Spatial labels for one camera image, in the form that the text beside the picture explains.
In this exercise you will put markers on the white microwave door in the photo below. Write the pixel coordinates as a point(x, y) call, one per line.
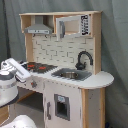
point(73, 26)

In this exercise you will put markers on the grey range hood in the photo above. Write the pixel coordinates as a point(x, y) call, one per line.
point(40, 26)

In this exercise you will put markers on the black toy faucet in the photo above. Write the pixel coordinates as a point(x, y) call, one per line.
point(82, 57)

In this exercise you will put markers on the black stovetop red burners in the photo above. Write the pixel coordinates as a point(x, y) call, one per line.
point(37, 67)

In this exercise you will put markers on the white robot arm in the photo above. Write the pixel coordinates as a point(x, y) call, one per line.
point(10, 72)

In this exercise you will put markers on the white fridge door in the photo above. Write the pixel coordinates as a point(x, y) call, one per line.
point(62, 106)

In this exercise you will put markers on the wooden toy kitchen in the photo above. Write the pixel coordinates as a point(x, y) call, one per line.
point(46, 49)

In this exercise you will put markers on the grey toy sink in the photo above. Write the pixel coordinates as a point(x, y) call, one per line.
point(72, 74)

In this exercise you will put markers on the right red stove knob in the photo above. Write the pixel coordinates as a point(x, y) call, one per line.
point(33, 84)

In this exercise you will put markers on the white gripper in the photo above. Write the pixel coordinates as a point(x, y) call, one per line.
point(13, 66)

